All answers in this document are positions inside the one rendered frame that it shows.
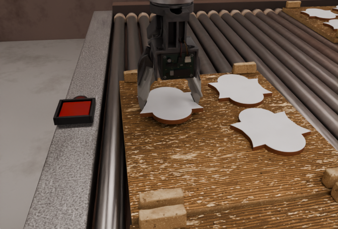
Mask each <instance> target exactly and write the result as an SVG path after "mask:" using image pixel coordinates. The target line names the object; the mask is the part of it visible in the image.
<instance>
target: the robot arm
mask: <svg viewBox="0 0 338 229"><path fill-rule="evenodd" d="M149 1H150V12H151V13H153V14H156V15H155V16H154V18H153V19H152V21H151V22H150V24H149V25H148V27H147V39H150V40H149V41H148V45H149V46H145V50H144V52H143V53H142V55H141V56H140V58H139V61H138V65H137V94H138V103H139V106H140V109H141V110H143V108H144V106H145V105H146V103H147V98H148V95H149V93H150V86H151V84H152V83H153V82H154V81H157V76H158V75H157V69H158V72H159V75H160V78H161V80H162V81H163V80H176V79H186V80H187V81H188V86H189V88H190V90H191V96H192V98H193V100H194V102H195V103H197V104H199V101H200V97H203V95H202V92H201V79H200V66H201V62H200V59H199V56H198V53H199V48H198V47H197V45H196V44H195V43H194V41H193V40H192V38H191V36H187V21H189V19H190V13H192V12H193V11H194V2H193V0H149ZM153 63H154V66H153Z"/></svg>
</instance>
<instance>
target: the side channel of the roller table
mask: <svg viewBox="0 0 338 229"><path fill-rule="evenodd" d="M287 1H301V5H300V7H327V6H338V0H193V2H194V11H193V12H194V13H195V14H196V12H197V11H199V10H202V11H204V12H205V13H208V11H209V10H214V11H216V12H217V13H218V12H219V11H220V10H226V11H228V12H230V11H231V10H233V9H235V10H238V11H241V10H243V9H247V10H250V11H252V10H253V9H259V10H261V11H262V10H263V9H266V8H267V9H271V10H274V9H275V8H280V9H283V8H285V7H286V2H287ZM112 9H113V20H114V16H115V15H116V14H117V13H122V14H123V15H124V16H125V18H126V16H127V15H128V14H129V13H134V14H135V15H136V16H137V18H138V16H139V14H140V13H141V12H145V13H147V14H148V15H149V17H150V14H151V12H150V2H115V3H113V4H112Z"/></svg>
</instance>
